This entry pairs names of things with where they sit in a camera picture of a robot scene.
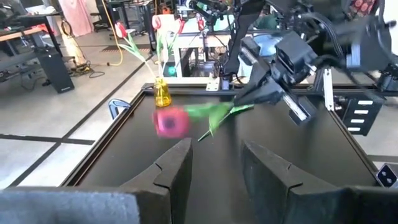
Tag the red artificial tulip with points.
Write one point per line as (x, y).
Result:
(170, 123)
(182, 26)
(157, 22)
(121, 30)

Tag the white metal bracket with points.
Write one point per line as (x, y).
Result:
(328, 90)

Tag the wooden top black desk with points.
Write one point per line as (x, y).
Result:
(56, 71)

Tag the red patterned cloth panel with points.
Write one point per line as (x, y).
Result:
(362, 6)

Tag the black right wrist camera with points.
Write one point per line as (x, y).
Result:
(295, 56)

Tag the black bracket with white slots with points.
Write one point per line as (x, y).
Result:
(377, 109)

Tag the pink curtain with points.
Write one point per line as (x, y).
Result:
(76, 17)

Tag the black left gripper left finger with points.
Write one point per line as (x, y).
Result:
(161, 193)

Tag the black table-level camera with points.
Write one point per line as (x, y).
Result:
(384, 180)

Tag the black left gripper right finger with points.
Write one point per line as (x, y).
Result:
(280, 202)

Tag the blue plastic clamp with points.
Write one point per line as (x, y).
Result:
(119, 102)

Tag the yellow glass vase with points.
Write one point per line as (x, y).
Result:
(162, 96)

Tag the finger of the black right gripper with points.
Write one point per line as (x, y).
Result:
(264, 97)
(258, 79)

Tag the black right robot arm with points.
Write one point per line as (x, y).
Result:
(367, 46)

